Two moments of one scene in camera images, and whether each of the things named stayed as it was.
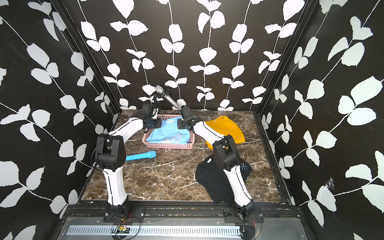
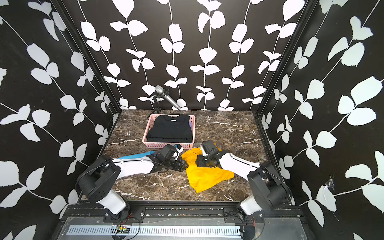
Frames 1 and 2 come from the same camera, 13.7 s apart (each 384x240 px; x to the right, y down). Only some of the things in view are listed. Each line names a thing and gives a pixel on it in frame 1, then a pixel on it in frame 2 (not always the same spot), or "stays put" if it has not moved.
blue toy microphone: [150, 154] stays put
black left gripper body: [155, 123] → [174, 164]
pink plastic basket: [189, 145] stays put
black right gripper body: [182, 123] → [205, 161]
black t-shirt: [215, 181] → [167, 129]
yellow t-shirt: [224, 126] → [202, 178]
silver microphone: [159, 89] stays put
